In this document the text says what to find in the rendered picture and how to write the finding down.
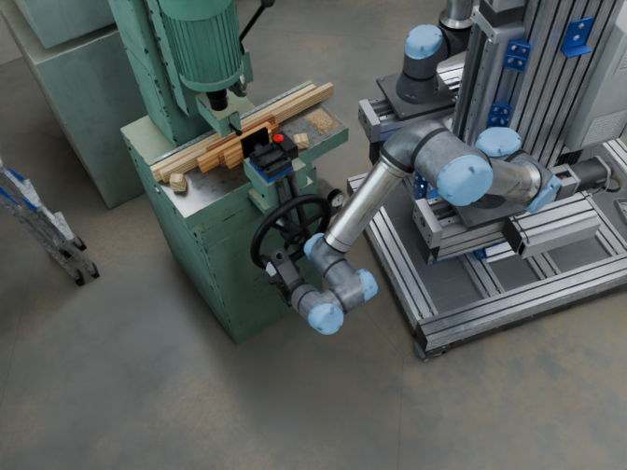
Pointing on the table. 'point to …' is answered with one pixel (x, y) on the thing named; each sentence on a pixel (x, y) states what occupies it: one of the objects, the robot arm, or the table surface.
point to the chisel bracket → (219, 119)
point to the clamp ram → (254, 142)
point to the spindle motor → (203, 42)
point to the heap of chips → (321, 120)
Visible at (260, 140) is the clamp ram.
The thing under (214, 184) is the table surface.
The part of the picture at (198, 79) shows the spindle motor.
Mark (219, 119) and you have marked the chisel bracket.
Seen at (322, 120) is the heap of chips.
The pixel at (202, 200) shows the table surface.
